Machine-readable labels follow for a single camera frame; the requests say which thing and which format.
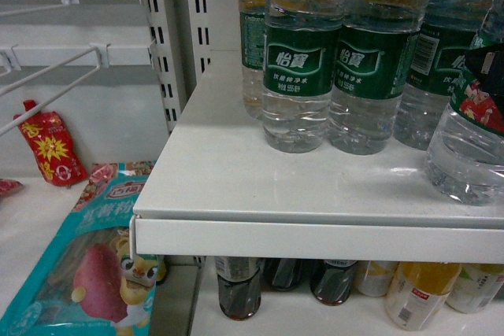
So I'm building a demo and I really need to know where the yellow tea bottle green label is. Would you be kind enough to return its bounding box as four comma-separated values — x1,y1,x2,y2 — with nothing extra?
238,0,265,119

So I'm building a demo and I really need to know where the white top shelf board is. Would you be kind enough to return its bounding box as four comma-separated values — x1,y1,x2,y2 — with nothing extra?
133,50,503,264

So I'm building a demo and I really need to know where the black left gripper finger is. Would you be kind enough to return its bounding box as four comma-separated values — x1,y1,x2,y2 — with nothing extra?
465,42,503,96

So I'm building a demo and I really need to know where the yellow juice bottle white label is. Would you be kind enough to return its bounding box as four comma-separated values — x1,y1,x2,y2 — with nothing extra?
385,261,461,331

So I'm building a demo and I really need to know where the dark tea bottle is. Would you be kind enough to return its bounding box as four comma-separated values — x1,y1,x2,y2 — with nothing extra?
263,258,305,291
214,256,261,320
309,260,358,306

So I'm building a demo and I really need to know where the white wire hook rack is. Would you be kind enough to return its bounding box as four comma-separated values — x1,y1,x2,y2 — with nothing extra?
0,0,155,137

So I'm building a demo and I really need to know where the white perforated shelf upright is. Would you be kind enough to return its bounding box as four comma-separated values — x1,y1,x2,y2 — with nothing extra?
135,0,241,134

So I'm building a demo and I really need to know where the red sauce pouch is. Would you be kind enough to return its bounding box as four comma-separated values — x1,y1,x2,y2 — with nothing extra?
18,111,89,186

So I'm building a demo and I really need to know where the white shelf board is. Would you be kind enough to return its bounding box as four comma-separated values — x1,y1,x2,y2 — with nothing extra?
133,50,503,264
150,258,407,335

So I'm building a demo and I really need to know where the white lower shelf board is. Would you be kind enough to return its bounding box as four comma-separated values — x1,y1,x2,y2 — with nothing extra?
150,258,407,335

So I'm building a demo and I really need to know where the teal sweet potato noodle bag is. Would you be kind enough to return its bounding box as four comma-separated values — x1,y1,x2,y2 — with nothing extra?
1,161,167,335

